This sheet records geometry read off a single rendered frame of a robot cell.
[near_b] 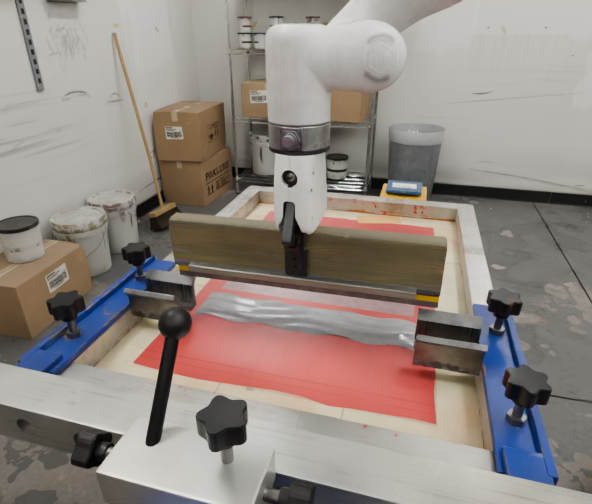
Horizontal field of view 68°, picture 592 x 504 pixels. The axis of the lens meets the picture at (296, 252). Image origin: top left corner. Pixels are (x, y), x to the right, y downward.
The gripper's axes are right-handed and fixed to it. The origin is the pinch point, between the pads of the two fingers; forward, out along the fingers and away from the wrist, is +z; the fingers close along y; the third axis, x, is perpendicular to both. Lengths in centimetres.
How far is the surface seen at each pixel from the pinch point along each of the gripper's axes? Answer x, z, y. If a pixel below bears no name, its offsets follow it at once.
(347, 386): -8.6, 13.9, -8.8
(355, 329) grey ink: -7.9, 13.1, 2.7
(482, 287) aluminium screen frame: -27.0, 10.7, 16.2
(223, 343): 10.7, 13.7, -4.9
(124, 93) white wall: 201, 12, 246
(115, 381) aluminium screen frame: 18.3, 10.0, -19.2
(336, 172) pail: 55, 88, 332
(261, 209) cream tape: 24, 14, 49
